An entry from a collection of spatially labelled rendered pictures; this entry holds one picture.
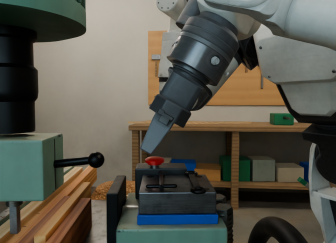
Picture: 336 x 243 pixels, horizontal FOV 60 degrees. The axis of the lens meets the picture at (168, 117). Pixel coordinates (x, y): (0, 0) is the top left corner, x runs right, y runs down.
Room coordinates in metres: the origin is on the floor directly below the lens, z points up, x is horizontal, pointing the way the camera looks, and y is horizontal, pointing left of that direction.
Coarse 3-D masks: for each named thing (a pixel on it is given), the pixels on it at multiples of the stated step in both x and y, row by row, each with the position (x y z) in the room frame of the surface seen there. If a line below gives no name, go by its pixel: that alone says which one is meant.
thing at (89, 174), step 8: (88, 168) 0.72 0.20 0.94; (80, 176) 0.65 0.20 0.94; (88, 176) 0.68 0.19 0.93; (96, 176) 0.76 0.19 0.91; (72, 184) 0.59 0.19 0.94; (80, 184) 0.61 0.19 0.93; (64, 192) 0.53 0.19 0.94; (72, 192) 0.55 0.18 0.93; (56, 200) 0.49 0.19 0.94; (8, 240) 0.35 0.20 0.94; (16, 240) 0.35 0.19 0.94
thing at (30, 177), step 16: (0, 144) 0.31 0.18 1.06; (16, 144) 0.32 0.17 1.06; (32, 144) 0.32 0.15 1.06; (48, 144) 0.33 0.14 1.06; (0, 160) 0.31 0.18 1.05; (16, 160) 0.32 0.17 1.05; (32, 160) 0.32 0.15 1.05; (48, 160) 0.33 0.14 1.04; (0, 176) 0.31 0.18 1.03; (16, 176) 0.32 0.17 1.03; (32, 176) 0.32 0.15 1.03; (48, 176) 0.33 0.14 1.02; (0, 192) 0.32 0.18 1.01; (16, 192) 0.32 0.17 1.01; (32, 192) 0.32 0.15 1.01; (48, 192) 0.33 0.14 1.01
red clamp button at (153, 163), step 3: (150, 156) 0.45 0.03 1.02; (153, 156) 0.45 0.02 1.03; (156, 156) 0.45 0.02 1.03; (147, 159) 0.43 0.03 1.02; (150, 159) 0.43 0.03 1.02; (153, 159) 0.43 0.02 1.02; (156, 159) 0.43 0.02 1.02; (159, 159) 0.43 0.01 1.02; (162, 159) 0.44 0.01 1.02; (147, 162) 0.43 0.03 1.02; (150, 162) 0.43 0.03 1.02; (153, 162) 0.43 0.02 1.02; (156, 162) 0.43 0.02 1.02; (159, 162) 0.43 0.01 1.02; (162, 162) 0.43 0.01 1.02
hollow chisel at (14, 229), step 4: (12, 208) 0.35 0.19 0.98; (16, 208) 0.35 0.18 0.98; (12, 212) 0.35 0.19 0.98; (16, 212) 0.35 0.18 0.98; (12, 216) 0.35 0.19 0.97; (16, 216) 0.35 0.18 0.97; (12, 220) 0.35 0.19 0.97; (16, 220) 0.35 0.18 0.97; (12, 224) 0.35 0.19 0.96; (16, 224) 0.35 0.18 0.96; (12, 228) 0.35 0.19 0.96; (16, 228) 0.35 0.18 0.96; (20, 228) 0.35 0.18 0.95; (12, 232) 0.35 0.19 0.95; (16, 232) 0.35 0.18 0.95
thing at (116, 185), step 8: (120, 176) 0.44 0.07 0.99; (112, 184) 0.40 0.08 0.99; (120, 184) 0.40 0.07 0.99; (112, 192) 0.36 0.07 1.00; (120, 192) 0.39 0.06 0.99; (112, 200) 0.36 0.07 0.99; (120, 200) 0.39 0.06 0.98; (112, 208) 0.36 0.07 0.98; (120, 208) 0.39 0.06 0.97; (128, 208) 0.40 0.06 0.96; (136, 208) 0.40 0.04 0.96; (112, 216) 0.36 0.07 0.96; (112, 224) 0.36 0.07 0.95; (112, 232) 0.36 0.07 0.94; (112, 240) 0.36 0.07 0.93
